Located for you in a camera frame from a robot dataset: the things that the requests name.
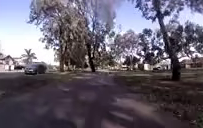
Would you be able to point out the shaded grass with leaves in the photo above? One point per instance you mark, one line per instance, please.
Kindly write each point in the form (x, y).
(165, 86)

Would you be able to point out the grey asphalt path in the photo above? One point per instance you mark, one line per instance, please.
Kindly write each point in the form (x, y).
(89, 100)

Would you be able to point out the leaning dark-trunked tree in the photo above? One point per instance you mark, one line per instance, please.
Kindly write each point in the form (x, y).
(174, 65)

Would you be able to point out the group of trees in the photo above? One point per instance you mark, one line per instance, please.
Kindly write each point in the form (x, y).
(75, 33)

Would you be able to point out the grey car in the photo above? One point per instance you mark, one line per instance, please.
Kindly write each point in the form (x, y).
(35, 68)

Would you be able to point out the low building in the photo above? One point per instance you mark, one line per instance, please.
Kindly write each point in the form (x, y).
(196, 63)

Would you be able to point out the grey road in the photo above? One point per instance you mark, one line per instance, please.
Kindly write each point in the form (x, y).
(5, 72)

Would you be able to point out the palm tree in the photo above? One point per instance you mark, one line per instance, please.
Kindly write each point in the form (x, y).
(29, 55)

